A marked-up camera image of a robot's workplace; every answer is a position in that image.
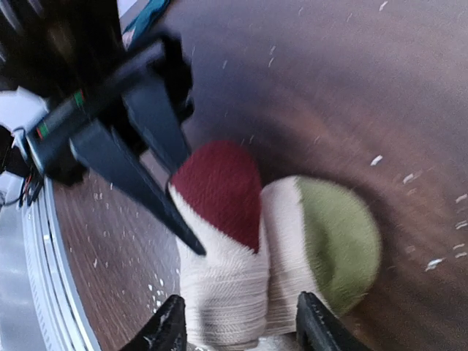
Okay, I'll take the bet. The aluminium front rail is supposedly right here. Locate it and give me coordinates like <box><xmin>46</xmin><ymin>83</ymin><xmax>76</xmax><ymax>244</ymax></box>
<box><xmin>1</xmin><ymin>180</ymin><xmax>100</xmax><ymax>350</ymax></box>

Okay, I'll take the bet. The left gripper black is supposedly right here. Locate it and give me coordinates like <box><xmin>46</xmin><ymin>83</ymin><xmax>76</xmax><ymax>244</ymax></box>
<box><xmin>26</xmin><ymin>34</ymin><xmax>206</xmax><ymax>256</ymax></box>

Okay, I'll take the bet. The dark teal patterned sock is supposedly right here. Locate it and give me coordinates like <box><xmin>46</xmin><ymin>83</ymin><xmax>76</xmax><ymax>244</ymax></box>
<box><xmin>122</xmin><ymin>0</ymin><xmax>170</xmax><ymax>49</ymax></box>

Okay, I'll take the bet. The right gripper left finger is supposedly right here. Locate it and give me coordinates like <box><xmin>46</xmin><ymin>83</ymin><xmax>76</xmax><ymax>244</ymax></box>
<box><xmin>120</xmin><ymin>295</ymin><xmax>187</xmax><ymax>351</ymax></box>

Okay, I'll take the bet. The cream striped knitted sock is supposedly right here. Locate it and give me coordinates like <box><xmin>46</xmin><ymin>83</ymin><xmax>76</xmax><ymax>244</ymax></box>
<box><xmin>167</xmin><ymin>141</ymin><xmax>381</xmax><ymax>350</ymax></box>

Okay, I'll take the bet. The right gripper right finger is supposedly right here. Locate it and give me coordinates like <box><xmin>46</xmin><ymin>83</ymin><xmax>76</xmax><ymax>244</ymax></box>
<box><xmin>296</xmin><ymin>292</ymin><xmax>371</xmax><ymax>351</ymax></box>

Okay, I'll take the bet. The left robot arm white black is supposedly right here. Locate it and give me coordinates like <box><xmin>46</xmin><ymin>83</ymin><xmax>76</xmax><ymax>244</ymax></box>
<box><xmin>1</xmin><ymin>1</ymin><xmax>205</xmax><ymax>255</ymax></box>

